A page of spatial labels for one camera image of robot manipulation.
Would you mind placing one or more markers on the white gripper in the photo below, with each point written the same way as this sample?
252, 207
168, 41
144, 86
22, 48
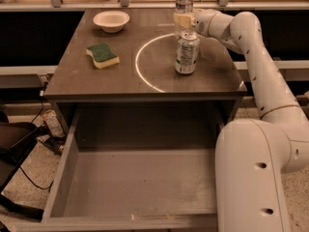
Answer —
202, 23

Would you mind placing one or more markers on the clear plastic water bottle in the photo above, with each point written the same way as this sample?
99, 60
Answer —
181, 7

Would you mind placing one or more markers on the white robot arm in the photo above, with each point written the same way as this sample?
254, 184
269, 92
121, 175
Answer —
251, 155

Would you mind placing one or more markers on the open grey top drawer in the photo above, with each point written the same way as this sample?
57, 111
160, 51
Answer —
129, 169

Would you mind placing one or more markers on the silver soda can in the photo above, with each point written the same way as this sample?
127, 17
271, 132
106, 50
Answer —
187, 52

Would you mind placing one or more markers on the white paper bowl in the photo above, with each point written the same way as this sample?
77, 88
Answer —
111, 21

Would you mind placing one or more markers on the green yellow sponge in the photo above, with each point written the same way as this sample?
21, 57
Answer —
102, 55

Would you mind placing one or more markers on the black chair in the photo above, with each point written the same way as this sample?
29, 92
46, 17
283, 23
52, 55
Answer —
17, 140

